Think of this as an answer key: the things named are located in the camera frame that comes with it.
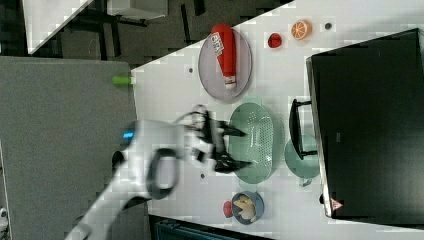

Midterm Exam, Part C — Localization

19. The black silver toaster oven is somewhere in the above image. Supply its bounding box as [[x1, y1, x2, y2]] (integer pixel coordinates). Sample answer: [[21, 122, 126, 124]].
[[289, 28, 424, 229]]

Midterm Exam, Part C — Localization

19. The green marker pen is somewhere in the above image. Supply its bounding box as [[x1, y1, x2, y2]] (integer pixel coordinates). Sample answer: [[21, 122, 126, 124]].
[[112, 76, 136, 85]]

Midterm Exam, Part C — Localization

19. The grey round plate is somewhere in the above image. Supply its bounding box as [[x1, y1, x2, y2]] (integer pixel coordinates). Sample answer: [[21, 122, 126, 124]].
[[198, 30, 252, 103]]

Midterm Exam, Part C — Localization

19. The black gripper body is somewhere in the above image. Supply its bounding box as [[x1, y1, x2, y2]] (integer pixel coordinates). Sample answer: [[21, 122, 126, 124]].
[[192, 113, 226, 167]]

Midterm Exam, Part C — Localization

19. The mint green oval strainer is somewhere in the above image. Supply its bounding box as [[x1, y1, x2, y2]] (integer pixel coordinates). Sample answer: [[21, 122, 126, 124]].
[[229, 97, 274, 192]]

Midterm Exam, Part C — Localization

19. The red toy fruit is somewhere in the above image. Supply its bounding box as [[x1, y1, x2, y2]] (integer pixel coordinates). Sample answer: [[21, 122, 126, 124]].
[[223, 201, 233, 218]]

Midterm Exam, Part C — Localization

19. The blue cup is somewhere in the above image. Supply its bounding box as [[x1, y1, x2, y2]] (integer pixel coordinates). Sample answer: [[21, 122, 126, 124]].
[[231, 191, 265, 225]]

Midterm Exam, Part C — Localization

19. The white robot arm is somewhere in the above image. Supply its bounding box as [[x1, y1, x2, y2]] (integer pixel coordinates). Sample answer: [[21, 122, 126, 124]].
[[64, 112, 249, 240]]

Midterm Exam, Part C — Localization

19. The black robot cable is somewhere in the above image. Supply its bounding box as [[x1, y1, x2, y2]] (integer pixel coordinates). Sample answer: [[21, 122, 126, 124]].
[[173, 104, 211, 131]]

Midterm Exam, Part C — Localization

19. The mint green mug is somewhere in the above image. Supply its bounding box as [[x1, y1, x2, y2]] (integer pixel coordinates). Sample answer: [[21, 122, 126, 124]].
[[284, 140, 320, 187]]

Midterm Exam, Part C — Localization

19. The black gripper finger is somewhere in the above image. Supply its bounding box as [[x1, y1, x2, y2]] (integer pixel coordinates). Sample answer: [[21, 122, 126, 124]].
[[217, 121, 246, 137], [214, 155, 251, 173]]

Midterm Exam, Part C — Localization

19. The toy orange half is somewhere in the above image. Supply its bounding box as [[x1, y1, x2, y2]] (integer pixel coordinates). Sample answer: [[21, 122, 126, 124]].
[[291, 20, 313, 41]]

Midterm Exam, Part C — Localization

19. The toy strawberry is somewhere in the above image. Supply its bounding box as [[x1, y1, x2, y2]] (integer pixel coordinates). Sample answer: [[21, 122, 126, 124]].
[[267, 33, 283, 49]]

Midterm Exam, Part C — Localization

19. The red ketchup bottle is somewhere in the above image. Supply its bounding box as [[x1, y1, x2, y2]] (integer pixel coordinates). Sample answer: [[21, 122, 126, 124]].
[[210, 24, 236, 89]]

